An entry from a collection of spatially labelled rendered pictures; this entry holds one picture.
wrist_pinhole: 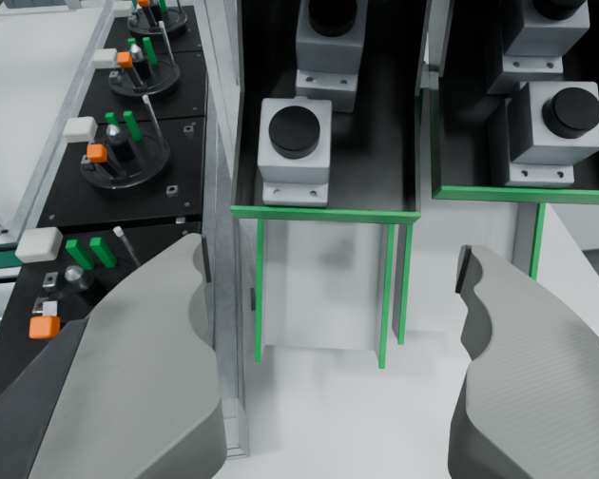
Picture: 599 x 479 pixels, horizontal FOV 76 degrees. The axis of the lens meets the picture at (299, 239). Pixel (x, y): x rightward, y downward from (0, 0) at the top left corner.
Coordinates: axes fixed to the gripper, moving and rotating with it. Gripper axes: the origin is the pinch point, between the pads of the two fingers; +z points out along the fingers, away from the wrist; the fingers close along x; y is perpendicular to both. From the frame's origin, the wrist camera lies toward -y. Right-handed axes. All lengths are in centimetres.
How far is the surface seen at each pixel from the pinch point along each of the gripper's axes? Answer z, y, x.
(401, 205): 15.6, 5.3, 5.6
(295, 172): 11.7, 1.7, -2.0
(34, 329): 15.5, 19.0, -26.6
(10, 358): 20.0, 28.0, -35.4
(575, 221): 115, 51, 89
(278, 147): 11.0, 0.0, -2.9
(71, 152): 52, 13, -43
